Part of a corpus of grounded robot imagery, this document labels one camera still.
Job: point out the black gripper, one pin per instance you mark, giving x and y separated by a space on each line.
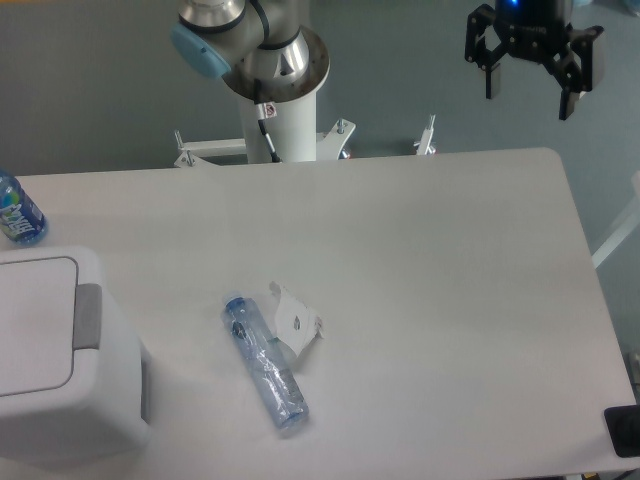
538 32

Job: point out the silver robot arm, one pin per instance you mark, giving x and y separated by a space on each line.
262 49

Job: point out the white trash can lid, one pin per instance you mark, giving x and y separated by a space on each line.
37 313

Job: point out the white trash can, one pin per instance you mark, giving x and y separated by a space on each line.
74 373

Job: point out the crumpled white paper carton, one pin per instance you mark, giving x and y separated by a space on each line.
296 325

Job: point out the black device at table edge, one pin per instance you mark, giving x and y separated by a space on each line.
623 426

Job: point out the clear blue plastic bottle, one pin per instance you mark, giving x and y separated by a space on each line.
265 362

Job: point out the grey lid push button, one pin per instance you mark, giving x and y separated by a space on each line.
87 321

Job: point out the blue labelled drink bottle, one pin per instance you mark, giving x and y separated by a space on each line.
22 222

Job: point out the white frame at right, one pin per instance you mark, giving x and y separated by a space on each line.
623 225

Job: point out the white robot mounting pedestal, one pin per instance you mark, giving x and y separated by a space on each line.
286 129

